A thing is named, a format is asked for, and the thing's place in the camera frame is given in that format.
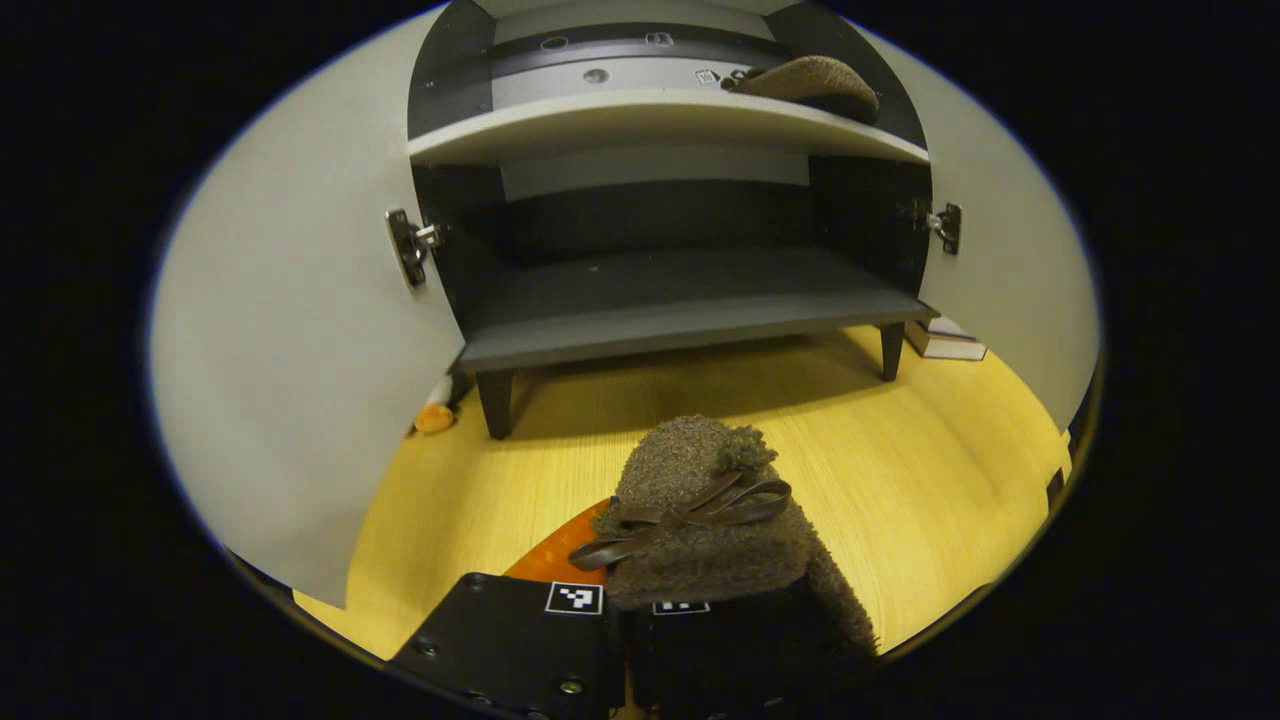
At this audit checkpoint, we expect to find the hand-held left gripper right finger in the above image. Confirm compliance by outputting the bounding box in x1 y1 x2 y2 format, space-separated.
630 580 881 717

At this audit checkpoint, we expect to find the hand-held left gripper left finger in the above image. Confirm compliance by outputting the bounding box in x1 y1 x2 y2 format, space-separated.
390 498 626 717

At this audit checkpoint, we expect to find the brown fuzzy shoe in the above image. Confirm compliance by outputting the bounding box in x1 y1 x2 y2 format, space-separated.
720 55 881 126
568 415 879 656

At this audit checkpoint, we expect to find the white shoe cabinet door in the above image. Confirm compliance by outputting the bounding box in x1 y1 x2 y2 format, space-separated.
150 5 466 609
870 30 1101 431

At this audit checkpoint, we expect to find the white grey shoe cabinet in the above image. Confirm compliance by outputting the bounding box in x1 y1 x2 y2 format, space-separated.
405 0 941 441

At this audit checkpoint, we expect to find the small plush toy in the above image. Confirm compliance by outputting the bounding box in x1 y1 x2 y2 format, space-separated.
413 375 459 436

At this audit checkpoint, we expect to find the grey book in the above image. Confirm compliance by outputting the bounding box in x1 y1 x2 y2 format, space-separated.
905 322 989 361

